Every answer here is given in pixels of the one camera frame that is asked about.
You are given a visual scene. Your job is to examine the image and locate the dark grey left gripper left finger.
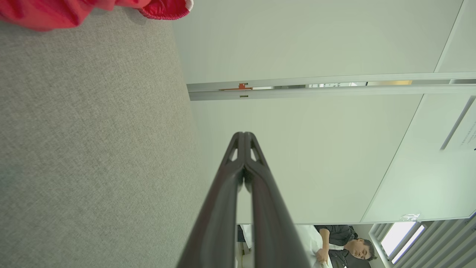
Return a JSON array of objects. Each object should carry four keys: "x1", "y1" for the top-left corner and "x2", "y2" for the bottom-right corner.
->
[{"x1": 177, "y1": 132, "x2": 245, "y2": 268}]

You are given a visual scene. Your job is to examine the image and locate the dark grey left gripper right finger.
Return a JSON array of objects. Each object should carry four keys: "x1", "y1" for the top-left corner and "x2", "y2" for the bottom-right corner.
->
[{"x1": 244, "y1": 132, "x2": 311, "y2": 268}]

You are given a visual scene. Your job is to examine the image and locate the red cloth garment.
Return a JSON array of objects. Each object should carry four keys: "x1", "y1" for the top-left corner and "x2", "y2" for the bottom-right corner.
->
[{"x1": 0, "y1": 0, "x2": 194, "y2": 32}]

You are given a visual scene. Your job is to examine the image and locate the person in black shirt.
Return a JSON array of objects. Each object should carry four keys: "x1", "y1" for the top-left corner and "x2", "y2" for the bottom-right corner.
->
[{"x1": 314, "y1": 225, "x2": 378, "y2": 268}]

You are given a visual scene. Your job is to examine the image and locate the orange tag on post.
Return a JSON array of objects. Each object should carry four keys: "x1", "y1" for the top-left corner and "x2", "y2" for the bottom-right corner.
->
[{"x1": 219, "y1": 83, "x2": 254, "y2": 92}]

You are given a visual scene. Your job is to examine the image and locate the grey twin partition post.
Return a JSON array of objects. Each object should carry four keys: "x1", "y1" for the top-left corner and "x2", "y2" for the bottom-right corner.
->
[{"x1": 186, "y1": 72, "x2": 476, "y2": 101}]

